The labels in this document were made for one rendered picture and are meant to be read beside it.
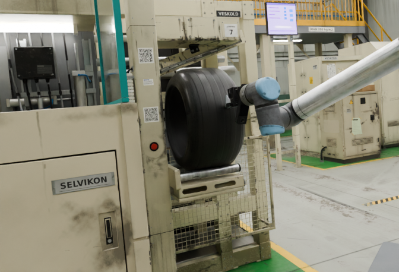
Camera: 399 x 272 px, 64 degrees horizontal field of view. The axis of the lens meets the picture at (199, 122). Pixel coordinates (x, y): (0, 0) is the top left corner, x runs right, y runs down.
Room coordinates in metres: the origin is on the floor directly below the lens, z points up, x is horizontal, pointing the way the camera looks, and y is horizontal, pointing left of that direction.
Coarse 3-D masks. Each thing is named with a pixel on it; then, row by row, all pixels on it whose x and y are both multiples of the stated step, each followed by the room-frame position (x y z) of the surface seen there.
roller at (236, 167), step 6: (210, 168) 1.63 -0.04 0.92; (216, 168) 1.64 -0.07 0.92; (222, 168) 1.64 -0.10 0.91; (228, 168) 1.65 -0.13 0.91; (234, 168) 1.66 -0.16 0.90; (240, 168) 1.68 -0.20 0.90; (180, 174) 1.57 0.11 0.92; (186, 174) 1.57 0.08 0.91; (192, 174) 1.58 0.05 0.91; (198, 174) 1.59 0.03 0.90; (204, 174) 1.60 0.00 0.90; (210, 174) 1.61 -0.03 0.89; (216, 174) 1.63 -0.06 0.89; (222, 174) 1.65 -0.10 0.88; (180, 180) 1.56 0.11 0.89; (186, 180) 1.58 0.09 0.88
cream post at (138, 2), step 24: (144, 0) 1.60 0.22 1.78; (144, 24) 1.60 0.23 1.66; (144, 72) 1.59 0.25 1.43; (144, 96) 1.58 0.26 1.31; (144, 144) 1.58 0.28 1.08; (144, 168) 1.57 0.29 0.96; (168, 192) 1.61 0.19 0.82; (168, 216) 1.61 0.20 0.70; (168, 240) 1.60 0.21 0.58; (168, 264) 1.60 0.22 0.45
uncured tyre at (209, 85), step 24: (192, 72) 1.62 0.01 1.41; (216, 72) 1.66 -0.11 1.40; (168, 96) 1.85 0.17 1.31; (192, 96) 1.52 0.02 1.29; (216, 96) 1.54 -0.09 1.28; (168, 120) 1.91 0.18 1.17; (192, 120) 1.50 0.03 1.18; (216, 120) 1.51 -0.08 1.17; (192, 144) 1.53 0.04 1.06; (216, 144) 1.53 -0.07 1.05; (240, 144) 1.60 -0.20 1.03; (192, 168) 1.63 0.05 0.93
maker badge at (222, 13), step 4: (216, 12) 2.37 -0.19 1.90; (220, 12) 2.38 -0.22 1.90; (224, 12) 2.39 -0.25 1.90; (228, 12) 2.40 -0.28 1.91; (232, 12) 2.42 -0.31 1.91; (236, 12) 2.43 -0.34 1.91; (216, 16) 2.37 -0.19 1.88; (220, 16) 2.38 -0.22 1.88; (224, 16) 2.39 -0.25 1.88; (228, 16) 2.40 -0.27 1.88; (232, 16) 2.41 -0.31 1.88; (236, 16) 2.43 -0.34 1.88
